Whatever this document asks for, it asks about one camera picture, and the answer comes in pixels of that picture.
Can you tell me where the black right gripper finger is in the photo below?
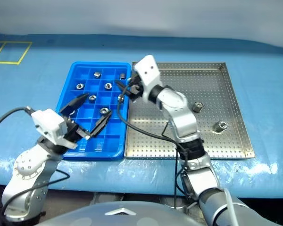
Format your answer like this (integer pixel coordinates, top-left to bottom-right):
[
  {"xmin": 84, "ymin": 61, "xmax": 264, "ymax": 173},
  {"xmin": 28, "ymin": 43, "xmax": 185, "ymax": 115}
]
[
  {"xmin": 128, "ymin": 85, "xmax": 142, "ymax": 103},
  {"xmin": 117, "ymin": 81, "xmax": 133, "ymax": 96}
]

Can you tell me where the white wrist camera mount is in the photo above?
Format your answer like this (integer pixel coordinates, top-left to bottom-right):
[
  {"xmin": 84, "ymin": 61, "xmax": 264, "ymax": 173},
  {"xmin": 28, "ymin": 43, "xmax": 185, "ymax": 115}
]
[
  {"xmin": 30, "ymin": 108, "xmax": 77, "ymax": 150},
  {"xmin": 133, "ymin": 55, "xmax": 162, "ymax": 102}
]

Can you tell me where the perforated steel tray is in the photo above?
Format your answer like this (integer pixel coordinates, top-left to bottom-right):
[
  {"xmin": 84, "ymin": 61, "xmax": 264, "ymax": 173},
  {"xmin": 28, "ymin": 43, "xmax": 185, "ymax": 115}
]
[{"xmin": 124, "ymin": 62, "xmax": 255, "ymax": 161}]

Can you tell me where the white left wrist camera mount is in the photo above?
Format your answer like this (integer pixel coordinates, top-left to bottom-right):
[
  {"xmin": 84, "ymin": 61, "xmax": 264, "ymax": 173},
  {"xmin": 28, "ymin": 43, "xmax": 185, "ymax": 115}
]
[{"xmin": 30, "ymin": 108, "xmax": 77, "ymax": 150}]

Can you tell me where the blue plastic compartment tray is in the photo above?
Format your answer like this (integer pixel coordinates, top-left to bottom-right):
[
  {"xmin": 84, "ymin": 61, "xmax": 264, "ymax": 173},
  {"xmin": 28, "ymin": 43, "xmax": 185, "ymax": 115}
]
[{"xmin": 55, "ymin": 61, "xmax": 132, "ymax": 161}]

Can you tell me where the grey metal stand base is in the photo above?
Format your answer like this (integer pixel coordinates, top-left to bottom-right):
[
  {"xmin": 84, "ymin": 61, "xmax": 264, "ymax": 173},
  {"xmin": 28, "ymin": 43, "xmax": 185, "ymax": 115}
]
[{"xmin": 91, "ymin": 192, "xmax": 187, "ymax": 210}]

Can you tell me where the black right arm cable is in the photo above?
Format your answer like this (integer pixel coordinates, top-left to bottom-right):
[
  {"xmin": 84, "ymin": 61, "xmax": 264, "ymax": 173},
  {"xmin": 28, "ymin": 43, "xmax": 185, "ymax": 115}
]
[{"xmin": 116, "ymin": 76, "xmax": 187, "ymax": 210}]

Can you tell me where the grey robot torso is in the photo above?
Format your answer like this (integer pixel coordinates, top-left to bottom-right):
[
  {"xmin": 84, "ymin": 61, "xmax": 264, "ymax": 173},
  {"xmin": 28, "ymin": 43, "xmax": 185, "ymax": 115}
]
[{"xmin": 36, "ymin": 200, "xmax": 205, "ymax": 226}]

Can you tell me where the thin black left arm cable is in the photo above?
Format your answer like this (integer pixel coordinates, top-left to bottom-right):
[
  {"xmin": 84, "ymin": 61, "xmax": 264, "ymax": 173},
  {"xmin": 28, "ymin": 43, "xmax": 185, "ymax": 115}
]
[{"xmin": 1, "ymin": 169, "xmax": 69, "ymax": 214}]

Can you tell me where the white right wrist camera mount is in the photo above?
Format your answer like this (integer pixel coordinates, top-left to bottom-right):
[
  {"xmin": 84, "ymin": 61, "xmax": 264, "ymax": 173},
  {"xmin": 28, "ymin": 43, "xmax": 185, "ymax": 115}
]
[{"xmin": 133, "ymin": 55, "xmax": 162, "ymax": 102}]

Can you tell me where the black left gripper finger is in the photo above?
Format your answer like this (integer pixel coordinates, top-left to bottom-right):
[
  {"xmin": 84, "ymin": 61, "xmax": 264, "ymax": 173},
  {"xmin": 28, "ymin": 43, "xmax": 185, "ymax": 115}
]
[
  {"xmin": 59, "ymin": 93, "xmax": 89, "ymax": 116},
  {"xmin": 89, "ymin": 109, "xmax": 113, "ymax": 140}
]

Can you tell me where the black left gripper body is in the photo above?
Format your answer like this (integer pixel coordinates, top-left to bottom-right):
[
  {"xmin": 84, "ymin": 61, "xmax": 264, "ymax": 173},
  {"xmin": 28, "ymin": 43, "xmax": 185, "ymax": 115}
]
[{"xmin": 60, "ymin": 114, "xmax": 91, "ymax": 145}]

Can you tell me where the yellow tape rectangle marking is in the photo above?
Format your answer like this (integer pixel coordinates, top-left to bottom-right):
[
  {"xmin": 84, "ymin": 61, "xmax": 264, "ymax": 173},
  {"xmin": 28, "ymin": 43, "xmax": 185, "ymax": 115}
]
[{"xmin": 0, "ymin": 41, "xmax": 33, "ymax": 65}]

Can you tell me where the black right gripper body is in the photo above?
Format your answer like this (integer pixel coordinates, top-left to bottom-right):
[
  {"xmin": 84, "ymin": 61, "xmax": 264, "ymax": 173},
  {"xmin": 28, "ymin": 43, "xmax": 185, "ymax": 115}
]
[{"xmin": 129, "ymin": 73, "xmax": 146, "ymax": 99}]

